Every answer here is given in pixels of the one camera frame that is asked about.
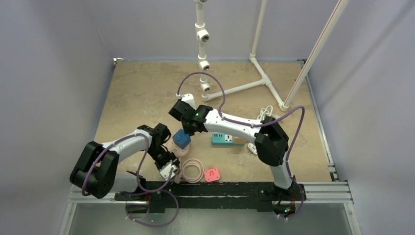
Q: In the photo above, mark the blue cube socket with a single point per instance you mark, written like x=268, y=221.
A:
x=181, y=139

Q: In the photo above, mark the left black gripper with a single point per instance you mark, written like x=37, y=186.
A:
x=171, y=156

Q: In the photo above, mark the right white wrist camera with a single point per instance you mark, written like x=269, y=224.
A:
x=187, y=98

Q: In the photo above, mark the white square wall adapter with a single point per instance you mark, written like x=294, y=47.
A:
x=252, y=148

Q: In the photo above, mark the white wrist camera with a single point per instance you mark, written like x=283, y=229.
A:
x=169, y=171
x=187, y=98

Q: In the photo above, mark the tan cube plug adapter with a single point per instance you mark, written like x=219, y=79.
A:
x=239, y=141

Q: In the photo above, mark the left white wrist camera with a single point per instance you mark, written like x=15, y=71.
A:
x=169, y=171

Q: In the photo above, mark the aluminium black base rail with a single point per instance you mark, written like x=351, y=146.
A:
x=259, y=196

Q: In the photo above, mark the pink square plug adapter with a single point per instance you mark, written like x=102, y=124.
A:
x=212, y=175

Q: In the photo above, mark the round pink power socket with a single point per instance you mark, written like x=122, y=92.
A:
x=176, y=150

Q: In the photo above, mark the teal power strip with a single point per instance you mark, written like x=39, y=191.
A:
x=221, y=139

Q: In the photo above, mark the white PVC pipe frame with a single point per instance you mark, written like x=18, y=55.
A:
x=265, y=29

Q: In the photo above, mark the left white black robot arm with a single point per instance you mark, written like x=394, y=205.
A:
x=95, y=172

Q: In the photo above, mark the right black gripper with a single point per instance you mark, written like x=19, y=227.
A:
x=189, y=129

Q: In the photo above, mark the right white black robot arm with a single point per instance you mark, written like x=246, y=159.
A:
x=271, y=141

